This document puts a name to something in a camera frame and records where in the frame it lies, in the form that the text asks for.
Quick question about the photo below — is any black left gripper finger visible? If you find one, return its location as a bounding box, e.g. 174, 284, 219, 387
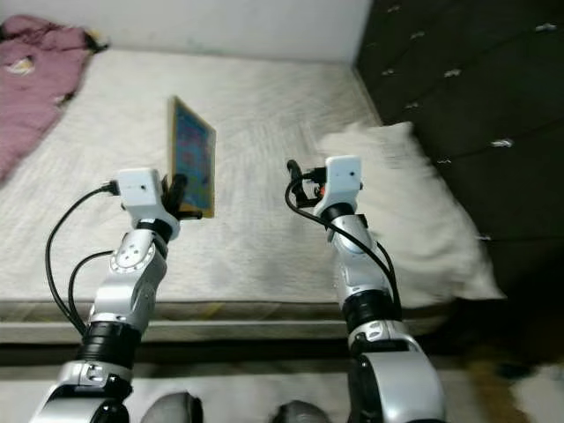
164, 174, 188, 217

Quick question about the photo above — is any blue yellow children's book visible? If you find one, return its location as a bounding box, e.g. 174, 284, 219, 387
167, 95, 218, 219

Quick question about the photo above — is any white pillow with tree print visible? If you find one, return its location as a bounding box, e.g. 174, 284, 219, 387
315, 122, 508, 305

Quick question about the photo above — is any white quilted spotted mattress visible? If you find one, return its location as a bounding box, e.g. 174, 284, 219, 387
0, 48, 494, 323

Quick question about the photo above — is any spotted white bed base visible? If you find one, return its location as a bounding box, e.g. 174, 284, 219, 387
0, 322, 406, 346

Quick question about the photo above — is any pink cartoon print blanket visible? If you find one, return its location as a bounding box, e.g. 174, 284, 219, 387
0, 13, 107, 182

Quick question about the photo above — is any black tufted headboard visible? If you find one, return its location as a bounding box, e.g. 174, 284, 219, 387
352, 0, 564, 309

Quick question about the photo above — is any grey right robot leg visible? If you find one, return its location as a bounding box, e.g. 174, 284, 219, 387
273, 401, 336, 423

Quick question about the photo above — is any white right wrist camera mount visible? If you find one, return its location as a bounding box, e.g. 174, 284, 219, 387
324, 155, 364, 212

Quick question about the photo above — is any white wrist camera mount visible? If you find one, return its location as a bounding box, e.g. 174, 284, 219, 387
324, 155, 364, 212
116, 167, 180, 239

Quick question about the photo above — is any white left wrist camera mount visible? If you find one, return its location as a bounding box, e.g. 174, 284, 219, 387
116, 167, 180, 239

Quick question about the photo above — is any short black left arm cable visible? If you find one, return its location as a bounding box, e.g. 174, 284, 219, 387
68, 251, 120, 336

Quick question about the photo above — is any long black left arm cable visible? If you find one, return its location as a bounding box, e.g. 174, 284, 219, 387
46, 181, 122, 340

